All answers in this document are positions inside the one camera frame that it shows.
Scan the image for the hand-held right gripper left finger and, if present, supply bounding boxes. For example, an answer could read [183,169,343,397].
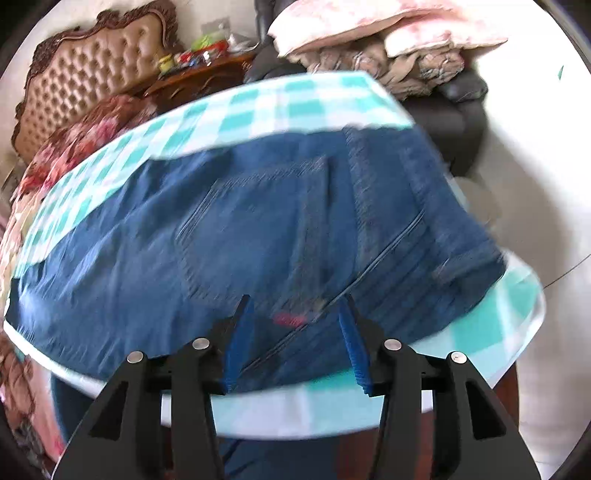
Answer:
[53,294,256,480]

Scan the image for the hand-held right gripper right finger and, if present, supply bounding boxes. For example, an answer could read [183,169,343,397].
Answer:
[337,294,541,480]

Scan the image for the blue denim pants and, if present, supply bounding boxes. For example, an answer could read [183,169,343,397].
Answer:
[4,127,509,393]

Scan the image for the black leather sofa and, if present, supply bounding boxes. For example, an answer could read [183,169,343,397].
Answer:
[242,0,490,176]

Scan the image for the teal white checkered tablecloth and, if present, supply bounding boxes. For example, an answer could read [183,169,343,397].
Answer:
[2,71,548,441]

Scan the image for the red floral bedspread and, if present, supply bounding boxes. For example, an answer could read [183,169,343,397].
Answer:
[0,95,160,467]

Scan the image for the dark carved wooden nightstand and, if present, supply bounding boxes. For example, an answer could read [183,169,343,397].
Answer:
[143,48,259,116]

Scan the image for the brown plaid blanket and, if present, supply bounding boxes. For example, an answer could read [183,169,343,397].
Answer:
[286,39,472,100]

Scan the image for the green snack packet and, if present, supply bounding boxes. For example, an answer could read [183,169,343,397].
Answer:
[191,34,230,52]

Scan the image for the tufted leather carved headboard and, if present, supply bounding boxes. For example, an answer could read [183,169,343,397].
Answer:
[11,0,185,158]

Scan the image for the pink quilted pillow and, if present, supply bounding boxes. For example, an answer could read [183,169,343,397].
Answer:
[268,0,509,58]

